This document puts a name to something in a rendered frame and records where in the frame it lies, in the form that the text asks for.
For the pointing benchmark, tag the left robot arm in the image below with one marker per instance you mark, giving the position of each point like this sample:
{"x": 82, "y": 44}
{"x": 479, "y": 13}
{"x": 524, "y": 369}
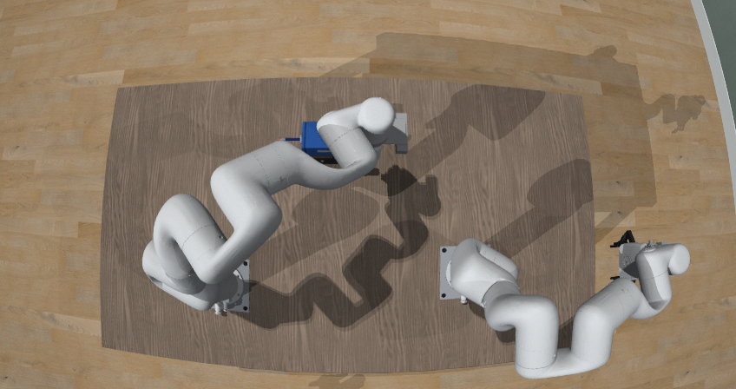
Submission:
{"x": 188, "y": 241}

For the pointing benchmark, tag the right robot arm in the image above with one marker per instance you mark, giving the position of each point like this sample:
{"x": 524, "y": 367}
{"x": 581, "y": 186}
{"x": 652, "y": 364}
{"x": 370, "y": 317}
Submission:
{"x": 535, "y": 317}

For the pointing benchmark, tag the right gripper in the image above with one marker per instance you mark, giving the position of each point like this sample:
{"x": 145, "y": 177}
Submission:
{"x": 627, "y": 253}

